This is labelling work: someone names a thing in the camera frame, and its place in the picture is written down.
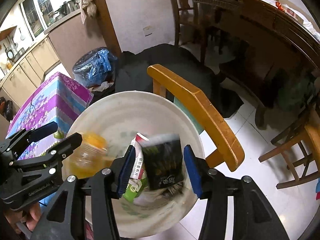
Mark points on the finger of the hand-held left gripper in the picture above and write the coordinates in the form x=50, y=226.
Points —
x=45, y=131
x=67, y=146

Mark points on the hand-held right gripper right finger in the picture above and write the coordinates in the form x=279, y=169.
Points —
x=193, y=172

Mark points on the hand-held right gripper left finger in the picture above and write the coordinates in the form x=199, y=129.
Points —
x=127, y=172

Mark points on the white red medicine box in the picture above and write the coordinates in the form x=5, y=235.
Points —
x=138, y=160

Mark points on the green cardboard box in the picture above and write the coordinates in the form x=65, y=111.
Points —
x=132, y=191

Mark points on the yellow plastic jar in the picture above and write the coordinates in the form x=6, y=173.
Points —
x=88, y=152

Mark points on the black snack packet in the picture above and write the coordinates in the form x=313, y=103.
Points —
x=163, y=162

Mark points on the white plastic bucket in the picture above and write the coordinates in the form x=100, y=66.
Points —
x=117, y=115

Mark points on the person's left hand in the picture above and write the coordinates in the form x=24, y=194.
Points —
x=30, y=217

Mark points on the striped floral table cloth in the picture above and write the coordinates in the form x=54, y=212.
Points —
x=50, y=100

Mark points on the black bags beside refrigerator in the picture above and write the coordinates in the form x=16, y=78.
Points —
x=6, y=108

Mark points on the yellow wooden chair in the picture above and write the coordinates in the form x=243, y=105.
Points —
x=200, y=110

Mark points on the beige lower kitchen cabinets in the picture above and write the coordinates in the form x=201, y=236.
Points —
x=30, y=67

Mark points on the white crumpled tissue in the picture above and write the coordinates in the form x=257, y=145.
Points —
x=101, y=86

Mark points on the blue plastic bag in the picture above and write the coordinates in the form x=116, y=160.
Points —
x=95, y=65

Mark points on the light wooden chair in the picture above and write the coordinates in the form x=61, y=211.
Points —
x=297, y=150

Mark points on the black cloth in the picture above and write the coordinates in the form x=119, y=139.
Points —
x=175, y=60

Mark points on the kitchen window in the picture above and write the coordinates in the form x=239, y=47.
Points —
x=37, y=10

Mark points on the steel kettle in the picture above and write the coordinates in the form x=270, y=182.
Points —
x=66, y=7

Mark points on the green bag under table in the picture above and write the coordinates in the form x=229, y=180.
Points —
x=296, y=95

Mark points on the beige hanging cloth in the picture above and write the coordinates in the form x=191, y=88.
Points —
x=87, y=5

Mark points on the dark wooden table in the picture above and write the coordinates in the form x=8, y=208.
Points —
x=262, y=30

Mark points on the dark wooden chair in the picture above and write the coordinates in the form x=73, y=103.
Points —
x=186, y=10

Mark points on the red packs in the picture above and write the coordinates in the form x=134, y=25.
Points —
x=285, y=7

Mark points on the white wall socket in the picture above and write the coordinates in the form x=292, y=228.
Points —
x=148, y=30

